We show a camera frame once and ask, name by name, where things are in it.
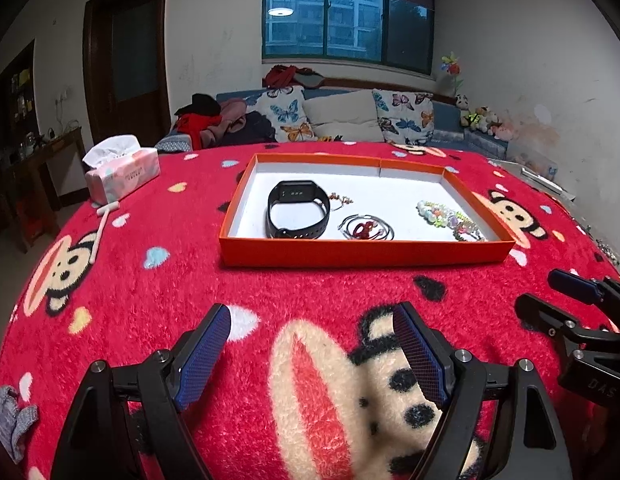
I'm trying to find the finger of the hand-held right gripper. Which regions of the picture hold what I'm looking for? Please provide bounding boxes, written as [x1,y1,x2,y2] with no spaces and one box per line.
[547,268,620,311]
[515,294,620,348]

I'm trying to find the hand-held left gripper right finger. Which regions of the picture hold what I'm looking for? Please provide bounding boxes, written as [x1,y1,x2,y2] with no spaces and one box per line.
[392,301,573,480]

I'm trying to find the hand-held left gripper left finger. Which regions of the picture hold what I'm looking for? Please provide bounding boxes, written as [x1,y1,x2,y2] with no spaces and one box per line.
[50,303,232,480]

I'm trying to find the orange jewelry tray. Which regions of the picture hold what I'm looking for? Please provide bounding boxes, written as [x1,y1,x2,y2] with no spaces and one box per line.
[219,152,517,268]

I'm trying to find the silver hoop with red charm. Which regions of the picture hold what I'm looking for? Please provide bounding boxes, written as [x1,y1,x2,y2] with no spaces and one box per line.
[338,215,386,242]

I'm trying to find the red monkey print blanket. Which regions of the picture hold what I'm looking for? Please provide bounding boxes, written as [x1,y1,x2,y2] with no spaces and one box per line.
[0,139,620,480]

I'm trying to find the white T-shaped stick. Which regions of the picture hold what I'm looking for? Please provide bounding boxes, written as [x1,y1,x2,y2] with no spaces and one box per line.
[88,201,121,263]

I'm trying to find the black smart band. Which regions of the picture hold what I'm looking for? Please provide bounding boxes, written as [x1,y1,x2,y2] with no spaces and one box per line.
[266,180,332,240]

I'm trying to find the pile of plush toys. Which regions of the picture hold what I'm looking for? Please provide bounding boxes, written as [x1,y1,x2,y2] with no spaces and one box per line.
[455,92,518,142]

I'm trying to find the pink tissue pack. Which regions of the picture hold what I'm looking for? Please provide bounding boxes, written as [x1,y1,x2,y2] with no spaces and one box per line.
[82,135,161,206]

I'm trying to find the grey knit cloth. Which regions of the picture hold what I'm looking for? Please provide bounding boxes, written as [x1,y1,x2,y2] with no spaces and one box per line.
[0,385,39,463]

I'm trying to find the blue sofa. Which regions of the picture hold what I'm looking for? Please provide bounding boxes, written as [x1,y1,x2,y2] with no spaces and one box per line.
[155,77,511,161]

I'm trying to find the grey striped cloth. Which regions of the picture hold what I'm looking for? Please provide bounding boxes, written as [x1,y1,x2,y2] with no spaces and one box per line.
[155,135,196,153]

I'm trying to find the red garment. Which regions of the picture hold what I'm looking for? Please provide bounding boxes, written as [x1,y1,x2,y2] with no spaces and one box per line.
[172,112,223,143]

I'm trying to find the dark navy garment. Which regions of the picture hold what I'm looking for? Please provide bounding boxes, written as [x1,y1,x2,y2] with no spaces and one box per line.
[230,110,276,142]

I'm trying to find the butterfly print pillow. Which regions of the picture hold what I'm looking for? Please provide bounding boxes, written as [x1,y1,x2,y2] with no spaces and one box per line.
[254,86,316,143]
[372,89,435,147]

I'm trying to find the pink garment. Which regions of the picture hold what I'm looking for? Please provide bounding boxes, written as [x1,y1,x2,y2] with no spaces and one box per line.
[200,99,248,143]

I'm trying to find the black garment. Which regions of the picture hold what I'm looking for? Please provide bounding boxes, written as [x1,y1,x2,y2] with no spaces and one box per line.
[175,92,223,118]

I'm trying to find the colourful pinwheel decoration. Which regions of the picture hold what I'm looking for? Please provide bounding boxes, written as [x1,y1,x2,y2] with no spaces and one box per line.
[440,51,466,96]

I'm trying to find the plain beige cushion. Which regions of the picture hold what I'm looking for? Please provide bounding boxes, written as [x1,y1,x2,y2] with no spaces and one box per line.
[304,91,386,142]

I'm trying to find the brown wooden side table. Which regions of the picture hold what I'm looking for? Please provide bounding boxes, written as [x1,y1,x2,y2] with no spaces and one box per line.
[0,127,88,253]

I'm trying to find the red cloth with dark trim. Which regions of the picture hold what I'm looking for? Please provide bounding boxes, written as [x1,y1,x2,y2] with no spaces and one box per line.
[264,64,325,90]

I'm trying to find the dark wooden door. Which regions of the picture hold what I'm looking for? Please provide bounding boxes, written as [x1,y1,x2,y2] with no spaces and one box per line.
[82,0,171,146]

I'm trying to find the dark shelf cabinet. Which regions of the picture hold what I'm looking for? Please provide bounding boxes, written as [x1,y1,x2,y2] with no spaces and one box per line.
[0,40,41,161]

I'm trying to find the yellow green small bead bracelet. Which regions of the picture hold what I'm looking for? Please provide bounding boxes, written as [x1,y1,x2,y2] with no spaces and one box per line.
[447,214,486,242]

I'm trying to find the pastel large bead bracelet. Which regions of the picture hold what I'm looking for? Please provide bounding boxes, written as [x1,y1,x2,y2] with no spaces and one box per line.
[416,201,453,227]

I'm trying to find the window with dark frame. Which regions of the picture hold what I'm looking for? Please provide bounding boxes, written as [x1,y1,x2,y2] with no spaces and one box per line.
[262,0,436,78]

